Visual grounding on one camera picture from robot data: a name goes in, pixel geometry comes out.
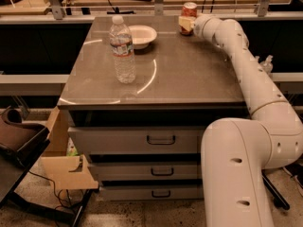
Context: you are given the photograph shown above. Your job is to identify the top grey drawer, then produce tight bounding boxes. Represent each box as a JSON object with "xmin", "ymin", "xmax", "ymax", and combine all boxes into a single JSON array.
[{"xmin": 68, "ymin": 127, "xmax": 204, "ymax": 155}]

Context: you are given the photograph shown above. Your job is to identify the clear plastic water bottle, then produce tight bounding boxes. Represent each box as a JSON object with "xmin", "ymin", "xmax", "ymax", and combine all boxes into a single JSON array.
[{"xmin": 109, "ymin": 15, "xmax": 136, "ymax": 84}]

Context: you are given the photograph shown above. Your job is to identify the cardboard box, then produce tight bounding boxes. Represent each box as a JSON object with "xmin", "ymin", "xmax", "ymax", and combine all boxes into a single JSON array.
[{"xmin": 41, "ymin": 107, "xmax": 98, "ymax": 190}]

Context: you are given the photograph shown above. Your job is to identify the black floor cable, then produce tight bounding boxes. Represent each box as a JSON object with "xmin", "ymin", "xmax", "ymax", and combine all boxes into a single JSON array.
[{"xmin": 28, "ymin": 170, "xmax": 83, "ymax": 219}]

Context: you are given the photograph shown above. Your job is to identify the white bowl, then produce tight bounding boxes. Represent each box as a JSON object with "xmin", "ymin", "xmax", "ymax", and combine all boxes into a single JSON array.
[{"xmin": 130, "ymin": 26, "xmax": 157, "ymax": 50}]

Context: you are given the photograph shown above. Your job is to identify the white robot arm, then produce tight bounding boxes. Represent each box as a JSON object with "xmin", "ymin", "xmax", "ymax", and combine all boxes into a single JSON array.
[{"xmin": 179, "ymin": 15, "xmax": 303, "ymax": 227}]

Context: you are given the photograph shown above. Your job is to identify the black metal stand leg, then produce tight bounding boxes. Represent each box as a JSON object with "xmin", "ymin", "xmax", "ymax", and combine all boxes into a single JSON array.
[{"xmin": 262, "ymin": 172, "xmax": 290, "ymax": 211}]

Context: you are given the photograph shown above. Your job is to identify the middle grey drawer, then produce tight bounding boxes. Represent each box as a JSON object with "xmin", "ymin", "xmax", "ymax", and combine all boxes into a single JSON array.
[{"xmin": 88, "ymin": 162, "xmax": 201, "ymax": 182}]

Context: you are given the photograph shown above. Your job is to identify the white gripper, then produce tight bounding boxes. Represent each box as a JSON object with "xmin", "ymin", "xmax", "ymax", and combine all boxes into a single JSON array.
[{"xmin": 178, "ymin": 15, "xmax": 222, "ymax": 39}]

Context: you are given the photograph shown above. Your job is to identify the clear dispenser bottle right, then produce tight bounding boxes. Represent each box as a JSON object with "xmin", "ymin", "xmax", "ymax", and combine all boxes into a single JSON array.
[{"xmin": 260, "ymin": 55, "xmax": 273, "ymax": 75}]

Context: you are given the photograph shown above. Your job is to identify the dark shoe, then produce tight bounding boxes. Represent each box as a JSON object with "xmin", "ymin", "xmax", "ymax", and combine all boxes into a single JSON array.
[{"xmin": 283, "ymin": 163, "xmax": 303, "ymax": 197}]

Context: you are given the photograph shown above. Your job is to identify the bottom grey drawer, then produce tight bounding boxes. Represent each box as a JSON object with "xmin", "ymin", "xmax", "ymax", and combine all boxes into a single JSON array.
[{"xmin": 99, "ymin": 184, "xmax": 204, "ymax": 201}]

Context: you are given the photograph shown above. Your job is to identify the grey drawer cabinet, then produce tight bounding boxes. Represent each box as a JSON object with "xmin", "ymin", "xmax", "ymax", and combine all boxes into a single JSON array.
[{"xmin": 58, "ymin": 15, "xmax": 248, "ymax": 190}]

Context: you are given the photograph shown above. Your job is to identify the brown chair seat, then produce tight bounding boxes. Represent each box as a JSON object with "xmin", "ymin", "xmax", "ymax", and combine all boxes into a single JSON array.
[{"xmin": 0, "ymin": 107, "xmax": 49, "ymax": 166}]

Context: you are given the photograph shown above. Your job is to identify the grey drawer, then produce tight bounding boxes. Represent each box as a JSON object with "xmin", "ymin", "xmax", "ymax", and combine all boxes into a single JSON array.
[
  {"xmin": 99, "ymin": 184, "xmax": 204, "ymax": 201},
  {"xmin": 88, "ymin": 162, "xmax": 201, "ymax": 182},
  {"xmin": 68, "ymin": 127, "xmax": 204, "ymax": 155}
]

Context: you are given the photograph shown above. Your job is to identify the red coke can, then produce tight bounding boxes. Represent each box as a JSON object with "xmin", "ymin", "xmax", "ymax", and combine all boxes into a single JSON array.
[{"xmin": 179, "ymin": 2, "xmax": 197, "ymax": 35}]

